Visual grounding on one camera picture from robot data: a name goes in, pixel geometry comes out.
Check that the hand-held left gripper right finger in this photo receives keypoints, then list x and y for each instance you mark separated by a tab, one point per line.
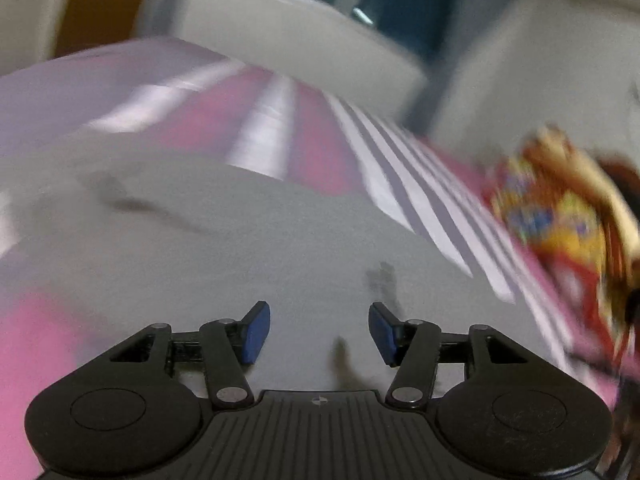
382	332

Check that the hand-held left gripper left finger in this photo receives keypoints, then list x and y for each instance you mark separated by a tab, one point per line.
256	332

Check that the grey pants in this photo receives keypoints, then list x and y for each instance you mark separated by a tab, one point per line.
225	280

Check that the colourful printed quilt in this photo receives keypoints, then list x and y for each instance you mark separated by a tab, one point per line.
555	230

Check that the bed with striped sheet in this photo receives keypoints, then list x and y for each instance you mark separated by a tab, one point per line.
310	130

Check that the cream printed blanket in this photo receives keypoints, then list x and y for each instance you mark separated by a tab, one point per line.
585	175

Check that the black garment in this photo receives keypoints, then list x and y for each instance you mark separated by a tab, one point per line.
627	185

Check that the brown wooden door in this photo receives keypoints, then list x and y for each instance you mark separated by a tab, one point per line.
100	0

